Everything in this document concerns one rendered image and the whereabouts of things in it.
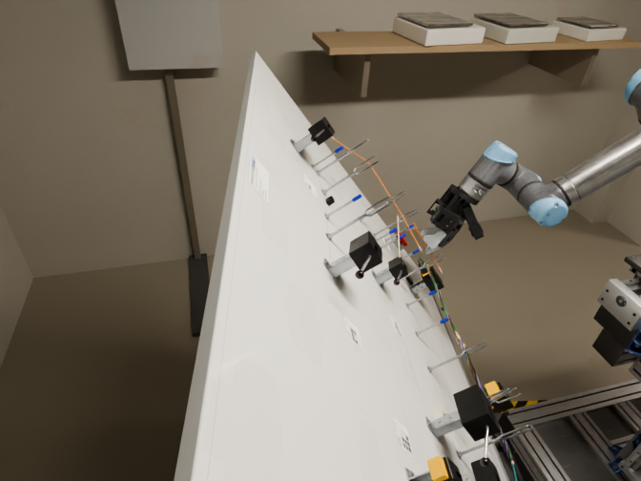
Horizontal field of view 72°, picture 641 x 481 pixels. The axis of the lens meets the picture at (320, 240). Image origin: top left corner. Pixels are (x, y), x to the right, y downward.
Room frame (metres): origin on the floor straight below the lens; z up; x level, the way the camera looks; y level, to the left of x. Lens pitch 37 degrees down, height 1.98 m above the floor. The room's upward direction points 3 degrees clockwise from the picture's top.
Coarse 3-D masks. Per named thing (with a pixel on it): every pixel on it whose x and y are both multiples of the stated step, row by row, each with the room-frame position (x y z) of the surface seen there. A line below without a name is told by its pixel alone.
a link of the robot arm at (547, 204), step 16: (640, 128) 1.00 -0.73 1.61; (624, 144) 0.97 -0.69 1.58; (640, 144) 0.96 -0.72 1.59; (592, 160) 0.97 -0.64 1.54; (608, 160) 0.95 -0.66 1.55; (624, 160) 0.95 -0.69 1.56; (640, 160) 0.95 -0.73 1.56; (560, 176) 0.98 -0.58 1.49; (576, 176) 0.95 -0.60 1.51; (592, 176) 0.94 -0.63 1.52; (608, 176) 0.94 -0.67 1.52; (528, 192) 0.98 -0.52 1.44; (544, 192) 0.95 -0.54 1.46; (560, 192) 0.93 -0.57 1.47; (576, 192) 0.93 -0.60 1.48; (592, 192) 0.94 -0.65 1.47; (528, 208) 0.94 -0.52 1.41; (544, 208) 0.90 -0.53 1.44; (560, 208) 0.90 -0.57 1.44; (544, 224) 0.90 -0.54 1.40
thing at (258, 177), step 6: (252, 156) 0.64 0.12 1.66; (252, 162) 0.62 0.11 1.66; (258, 162) 0.65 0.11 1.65; (252, 168) 0.61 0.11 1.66; (258, 168) 0.63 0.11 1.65; (264, 168) 0.65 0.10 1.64; (252, 174) 0.59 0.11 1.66; (258, 174) 0.61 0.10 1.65; (264, 174) 0.63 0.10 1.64; (252, 180) 0.57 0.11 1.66; (258, 180) 0.59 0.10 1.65; (264, 180) 0.61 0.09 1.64; (252, 186) 0.56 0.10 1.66; (258, 186) 0.58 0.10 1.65; (264, 186) 0.60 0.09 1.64; (258, 192) 0.56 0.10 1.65; (264, 192) 0.58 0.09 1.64; (264, 198) 0.56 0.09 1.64
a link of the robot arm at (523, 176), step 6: (516, 162) 1.07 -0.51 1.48; (516, 168) 1.05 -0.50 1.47; (522, 168) 1.06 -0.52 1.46; (516, 174) 1.04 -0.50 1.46; (522, 174) 1.05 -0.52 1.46; (528, 174) 1.04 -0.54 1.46; (534, 174) 1.08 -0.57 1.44; (510, 180) 1.04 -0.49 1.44; (516, 180) 1.04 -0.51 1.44; (522, 180) 1.02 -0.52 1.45; (528, 180) 1.01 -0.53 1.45; (534, 180) 1.01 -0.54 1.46; (540, 180) 1.02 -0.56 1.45; (504, 186) 1.05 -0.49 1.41; (510, 186) 1.04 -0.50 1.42; (516, 186) 1.02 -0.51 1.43; (522, 186) 1.01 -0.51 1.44; (510, 192) 1.04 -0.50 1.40; (516, 192) 1.01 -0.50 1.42; (516, 198) 1.01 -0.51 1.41
